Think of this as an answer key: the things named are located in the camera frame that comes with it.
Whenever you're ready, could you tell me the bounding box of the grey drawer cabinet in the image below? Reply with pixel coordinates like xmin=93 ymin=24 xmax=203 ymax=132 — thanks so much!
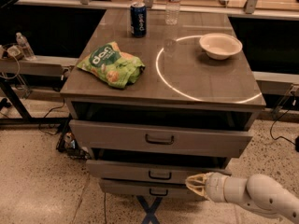
xmin=60 ymin=8 xmax=267 ymax=202

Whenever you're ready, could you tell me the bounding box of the left metal bench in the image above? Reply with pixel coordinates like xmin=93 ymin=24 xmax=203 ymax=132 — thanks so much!
xmin=0 ymin=56 xmax=78 ymax=125

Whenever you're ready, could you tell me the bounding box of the green chip bag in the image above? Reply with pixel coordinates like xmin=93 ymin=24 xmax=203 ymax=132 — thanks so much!
xmin=77 ymin=42 xmax=145 ymax=89

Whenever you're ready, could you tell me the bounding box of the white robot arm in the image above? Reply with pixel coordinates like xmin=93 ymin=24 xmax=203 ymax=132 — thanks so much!
xmin=185 ymin=173 xmax=299 ymax=224

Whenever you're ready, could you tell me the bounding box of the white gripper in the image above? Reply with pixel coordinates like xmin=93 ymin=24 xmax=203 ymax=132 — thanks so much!
xmin=185 ymin=173 xmax=228 ymax=203

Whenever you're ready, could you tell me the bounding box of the black floor cable right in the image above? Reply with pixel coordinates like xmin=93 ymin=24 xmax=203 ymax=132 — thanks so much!
xmin=269 ymin=91 xmax=299 ymax=147

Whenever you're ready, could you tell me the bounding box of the black floor cable left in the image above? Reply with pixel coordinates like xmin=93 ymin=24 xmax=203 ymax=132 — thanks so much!
xmin=37 ymin=97 xmax=67 ymax=136

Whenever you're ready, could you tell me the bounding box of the clear water bottle on cabinet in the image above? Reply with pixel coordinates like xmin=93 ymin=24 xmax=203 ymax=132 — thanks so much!
xmin=165 ymin=0 xmax=181 ymax=25

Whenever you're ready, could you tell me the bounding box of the small water bottle left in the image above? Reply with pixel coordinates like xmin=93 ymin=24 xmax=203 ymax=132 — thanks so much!
xmin=16 ymin=33 xmax=36 ymax=61

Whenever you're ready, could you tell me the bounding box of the grey drawer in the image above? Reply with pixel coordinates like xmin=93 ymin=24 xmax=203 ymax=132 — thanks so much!
xmin=99 ymin=179 xmax=205 ymax=202
xmin=87 ymin=149 xmax=230 ymax=184
xmin=69 ymin=119 xmax=252 ymax=158

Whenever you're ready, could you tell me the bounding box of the black floor cable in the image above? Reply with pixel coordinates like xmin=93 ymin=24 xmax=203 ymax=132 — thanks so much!
xmin=269 ymin=91 xmax=299 ymax=147
xmin=37 ymin=97 xmax=67 ymax=136

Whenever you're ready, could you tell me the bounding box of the blue soda can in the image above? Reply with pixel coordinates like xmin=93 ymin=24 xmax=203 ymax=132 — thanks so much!
xmin=130 ymin=2 xmax=147 ymax=37

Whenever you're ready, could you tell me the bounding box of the white paper bowl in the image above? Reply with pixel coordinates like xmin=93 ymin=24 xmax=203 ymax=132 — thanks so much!
xmin=199 ymin=33 xmax=243 ymax=61

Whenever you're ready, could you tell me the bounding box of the power strip on floor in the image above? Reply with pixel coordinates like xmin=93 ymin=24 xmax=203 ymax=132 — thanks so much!
xmin=56 ymin=120 xmax=88 ymax=160

